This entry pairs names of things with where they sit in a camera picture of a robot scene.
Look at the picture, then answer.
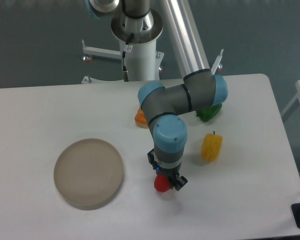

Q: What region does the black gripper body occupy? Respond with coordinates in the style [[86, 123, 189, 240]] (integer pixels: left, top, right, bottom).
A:
[[147, 149, 182, 182]]

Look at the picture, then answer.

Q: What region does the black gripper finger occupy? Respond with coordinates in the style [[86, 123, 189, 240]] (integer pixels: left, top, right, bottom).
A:
[[170, 175, 188, 191]]

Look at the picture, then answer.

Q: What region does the red bell pepper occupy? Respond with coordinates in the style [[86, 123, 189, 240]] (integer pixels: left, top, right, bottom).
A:
[[154, 174, 171, 193]]

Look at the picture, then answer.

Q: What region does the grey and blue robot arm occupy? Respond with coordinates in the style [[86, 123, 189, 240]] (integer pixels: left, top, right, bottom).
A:
[[82, 0, 228, 192]]

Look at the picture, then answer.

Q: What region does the yellow bell pepper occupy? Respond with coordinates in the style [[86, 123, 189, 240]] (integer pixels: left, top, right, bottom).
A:
[[201, 131, 223, 162]]

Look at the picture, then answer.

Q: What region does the green bell pepper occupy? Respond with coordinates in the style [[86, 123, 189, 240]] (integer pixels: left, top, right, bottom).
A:
[[195, 103, 223, 123]]

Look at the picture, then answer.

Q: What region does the orange braided bread roll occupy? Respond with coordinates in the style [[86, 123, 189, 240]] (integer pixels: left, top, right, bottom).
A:
[[134, 107, 148, 128]]

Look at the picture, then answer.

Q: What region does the beige round plate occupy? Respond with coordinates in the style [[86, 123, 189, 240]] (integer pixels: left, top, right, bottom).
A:
[[53, 138, 124, 211]]

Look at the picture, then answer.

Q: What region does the black grey robot cable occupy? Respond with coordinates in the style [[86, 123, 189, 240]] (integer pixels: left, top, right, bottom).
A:
[[121, 33, 135, 82]]

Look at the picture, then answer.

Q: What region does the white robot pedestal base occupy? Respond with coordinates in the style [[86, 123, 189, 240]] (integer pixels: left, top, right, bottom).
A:
[[81, 8, 164, 82]]

